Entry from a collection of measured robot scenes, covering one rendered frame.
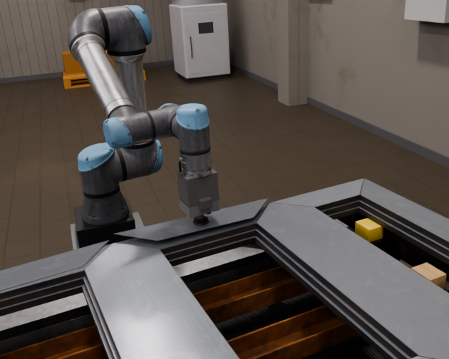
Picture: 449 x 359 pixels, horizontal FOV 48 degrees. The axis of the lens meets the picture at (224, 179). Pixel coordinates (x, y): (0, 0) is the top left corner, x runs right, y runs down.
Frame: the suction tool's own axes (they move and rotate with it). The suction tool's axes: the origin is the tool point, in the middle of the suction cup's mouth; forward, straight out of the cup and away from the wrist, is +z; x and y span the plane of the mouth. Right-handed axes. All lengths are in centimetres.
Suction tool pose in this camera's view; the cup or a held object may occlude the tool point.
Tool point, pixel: (201, 226)
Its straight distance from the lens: 132.4
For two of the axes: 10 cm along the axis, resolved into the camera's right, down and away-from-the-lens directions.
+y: 8.9, -2.2, 4.1
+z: 0.5, 9.2, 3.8
